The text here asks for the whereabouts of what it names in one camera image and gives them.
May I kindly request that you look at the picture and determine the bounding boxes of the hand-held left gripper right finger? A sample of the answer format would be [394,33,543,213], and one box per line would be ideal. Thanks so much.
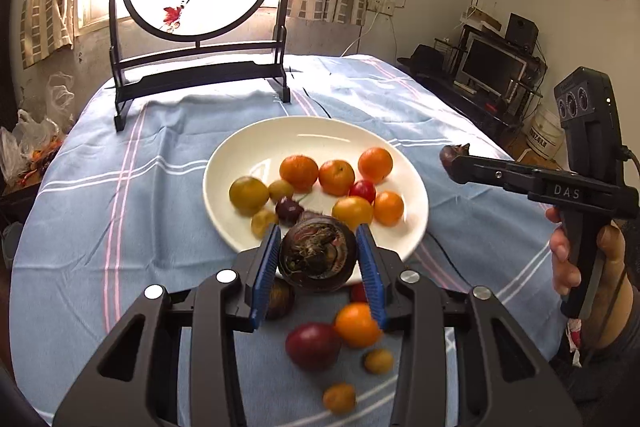
[355,223,583,427]

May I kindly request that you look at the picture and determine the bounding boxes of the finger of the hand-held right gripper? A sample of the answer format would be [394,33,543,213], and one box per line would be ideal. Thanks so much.
[448,154,534,202]

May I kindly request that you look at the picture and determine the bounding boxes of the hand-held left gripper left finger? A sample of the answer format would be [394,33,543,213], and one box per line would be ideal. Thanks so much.
[52,223,282,427]

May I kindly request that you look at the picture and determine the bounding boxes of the small yellow-green kumquat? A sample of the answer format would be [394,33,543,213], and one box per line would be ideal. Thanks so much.
[268,179,295,202]
[250,208,279,239]
[363,348,394,375]
[322,383,357,414]

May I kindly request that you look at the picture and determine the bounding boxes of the large brown water chestnut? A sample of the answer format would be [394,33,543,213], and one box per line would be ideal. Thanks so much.
[278,216,358,293]

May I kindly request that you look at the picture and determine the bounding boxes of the yellow round citrus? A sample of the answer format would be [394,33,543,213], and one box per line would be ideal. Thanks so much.
[332,196,374,232]

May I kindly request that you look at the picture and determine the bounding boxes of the dark red plum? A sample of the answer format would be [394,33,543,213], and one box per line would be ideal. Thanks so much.
[275,196,304,228]

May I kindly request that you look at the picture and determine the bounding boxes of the orange tangerine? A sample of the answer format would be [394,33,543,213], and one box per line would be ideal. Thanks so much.
[373,190,405,227]
[358,147,394,184]
[318,159,356,196]
[334,302,383,349]

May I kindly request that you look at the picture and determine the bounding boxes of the large yellow-green citrus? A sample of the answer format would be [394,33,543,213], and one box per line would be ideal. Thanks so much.
[229,176,270,214]

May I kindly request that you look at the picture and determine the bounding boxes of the large orange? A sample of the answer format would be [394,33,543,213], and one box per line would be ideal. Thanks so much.
[279,154,319,190]

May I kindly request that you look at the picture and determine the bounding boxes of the white oval plate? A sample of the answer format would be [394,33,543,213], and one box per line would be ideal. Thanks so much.
[202,116,430,285]

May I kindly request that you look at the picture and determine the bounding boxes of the person's right forearm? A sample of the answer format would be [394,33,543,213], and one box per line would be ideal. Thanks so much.
[550,282,640,408]

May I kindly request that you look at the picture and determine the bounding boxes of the person's right hand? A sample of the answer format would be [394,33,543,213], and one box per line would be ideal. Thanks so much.
[546,206,632,351]

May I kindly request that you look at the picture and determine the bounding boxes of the white plastic bucket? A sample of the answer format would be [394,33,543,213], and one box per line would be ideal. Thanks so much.
[527,107,565,158]

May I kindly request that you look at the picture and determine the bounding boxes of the black media stand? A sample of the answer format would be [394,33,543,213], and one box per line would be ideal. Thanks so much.
[397,56,544,148]

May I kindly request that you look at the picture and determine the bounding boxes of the computer monitor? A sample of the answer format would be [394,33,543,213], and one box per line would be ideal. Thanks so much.
[460,38,529,96]

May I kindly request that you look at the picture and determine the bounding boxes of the black speaker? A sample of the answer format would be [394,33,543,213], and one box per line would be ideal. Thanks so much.
[506,13,540,52]

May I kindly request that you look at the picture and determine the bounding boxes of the black hat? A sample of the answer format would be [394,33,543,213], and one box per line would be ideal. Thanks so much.
[397,44,447,78]

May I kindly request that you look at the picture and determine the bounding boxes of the blue striped tablecloth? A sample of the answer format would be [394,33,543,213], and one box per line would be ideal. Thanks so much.
[9,54,568,427]

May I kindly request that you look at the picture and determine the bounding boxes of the cardboard box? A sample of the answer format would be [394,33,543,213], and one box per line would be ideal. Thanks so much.
[462,7,502,32]

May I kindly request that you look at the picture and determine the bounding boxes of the floral cloth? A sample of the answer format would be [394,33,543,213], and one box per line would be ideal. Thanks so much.
[566,321,582,365]

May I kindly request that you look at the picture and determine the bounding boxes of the bird painting table screen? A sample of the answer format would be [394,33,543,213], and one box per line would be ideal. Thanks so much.
[109,0,304,132]

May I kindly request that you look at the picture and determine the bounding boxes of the clear plastic bag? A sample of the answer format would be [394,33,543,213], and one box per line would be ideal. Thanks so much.
[47,72,76,118]

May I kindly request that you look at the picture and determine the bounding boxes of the white plastic bag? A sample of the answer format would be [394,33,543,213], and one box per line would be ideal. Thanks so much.
[0,109,66,188]

